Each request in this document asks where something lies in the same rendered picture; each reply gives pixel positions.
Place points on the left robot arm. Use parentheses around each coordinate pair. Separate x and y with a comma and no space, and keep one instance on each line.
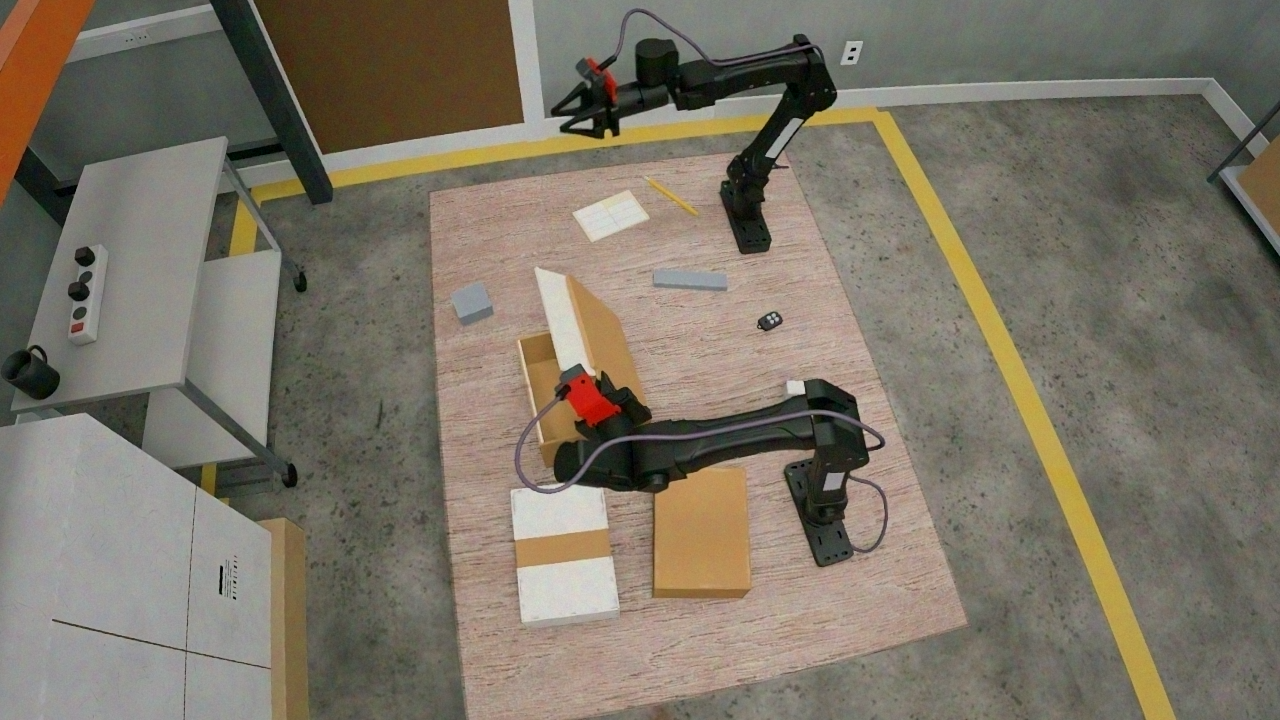
(650,465)

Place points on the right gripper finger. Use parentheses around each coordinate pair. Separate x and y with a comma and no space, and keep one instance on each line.
(579,91)
(595,114)

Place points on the black key fob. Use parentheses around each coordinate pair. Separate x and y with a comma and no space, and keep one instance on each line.
(770,321)

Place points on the white box with tan tape band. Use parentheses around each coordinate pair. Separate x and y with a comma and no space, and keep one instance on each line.
(564,562)

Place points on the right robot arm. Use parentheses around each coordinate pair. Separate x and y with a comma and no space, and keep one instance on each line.
(656,63)

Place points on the small white cube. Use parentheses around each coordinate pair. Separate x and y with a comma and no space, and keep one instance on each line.
(793,388)

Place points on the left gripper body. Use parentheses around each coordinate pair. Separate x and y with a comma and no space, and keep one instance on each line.
(613,416)

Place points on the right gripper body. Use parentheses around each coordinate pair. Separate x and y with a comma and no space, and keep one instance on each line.
(625,102)

